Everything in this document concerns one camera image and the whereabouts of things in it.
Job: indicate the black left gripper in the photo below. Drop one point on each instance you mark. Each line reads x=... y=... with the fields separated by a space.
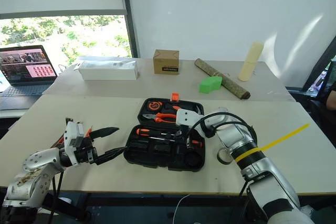
x=85 y=153

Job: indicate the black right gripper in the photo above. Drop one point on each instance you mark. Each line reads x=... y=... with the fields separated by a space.
x=185 y=129

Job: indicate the black plastic tool case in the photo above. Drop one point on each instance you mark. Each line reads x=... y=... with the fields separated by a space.
x=157 y=153

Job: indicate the orange case latch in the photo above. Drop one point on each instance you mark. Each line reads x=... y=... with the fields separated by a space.
x=175 y=97

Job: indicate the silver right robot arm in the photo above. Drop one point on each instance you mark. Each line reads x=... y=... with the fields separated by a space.
x=262 y=171

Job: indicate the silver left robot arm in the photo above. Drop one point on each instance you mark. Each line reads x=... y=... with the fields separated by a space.
x=39 y=166

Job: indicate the small orange black tool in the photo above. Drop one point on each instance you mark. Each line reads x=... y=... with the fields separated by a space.
x=196 y=142

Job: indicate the orange black screwdriver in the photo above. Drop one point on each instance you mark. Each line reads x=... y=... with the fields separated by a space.
x=144 y=131

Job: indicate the black orange tape measure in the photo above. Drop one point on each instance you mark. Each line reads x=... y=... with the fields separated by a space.
x=155 y=105

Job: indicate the dark tape roll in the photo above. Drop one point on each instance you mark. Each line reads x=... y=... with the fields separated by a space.
x=223 y=159

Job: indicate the green plastic block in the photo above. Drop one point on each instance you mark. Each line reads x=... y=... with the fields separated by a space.
x=210 y=84

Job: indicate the long white box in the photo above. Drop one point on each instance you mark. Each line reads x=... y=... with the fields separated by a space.
x=107 y=73

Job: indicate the brown wooden log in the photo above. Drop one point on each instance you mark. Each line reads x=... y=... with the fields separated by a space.
x=231 y=85

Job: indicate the small cardboard box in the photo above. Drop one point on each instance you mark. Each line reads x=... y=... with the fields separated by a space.
x=166 y=61

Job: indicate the cream rolled sheet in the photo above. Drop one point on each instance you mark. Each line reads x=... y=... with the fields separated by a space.
x=250 y=61

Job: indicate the open laptop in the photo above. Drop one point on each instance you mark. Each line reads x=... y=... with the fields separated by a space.
x=25 y=66

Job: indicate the seated person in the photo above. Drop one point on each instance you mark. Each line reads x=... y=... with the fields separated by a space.
x=331 y=98

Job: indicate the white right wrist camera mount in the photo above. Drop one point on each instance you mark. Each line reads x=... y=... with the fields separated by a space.
x=187 y=117

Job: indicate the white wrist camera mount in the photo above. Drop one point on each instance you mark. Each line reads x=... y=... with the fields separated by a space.
x=72 y=136
x=187 y=117

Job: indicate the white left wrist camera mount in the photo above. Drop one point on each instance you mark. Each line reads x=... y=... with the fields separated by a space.
x=72 y=136

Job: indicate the dark window frame post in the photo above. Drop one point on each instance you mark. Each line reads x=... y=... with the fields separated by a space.
x=130 y=24

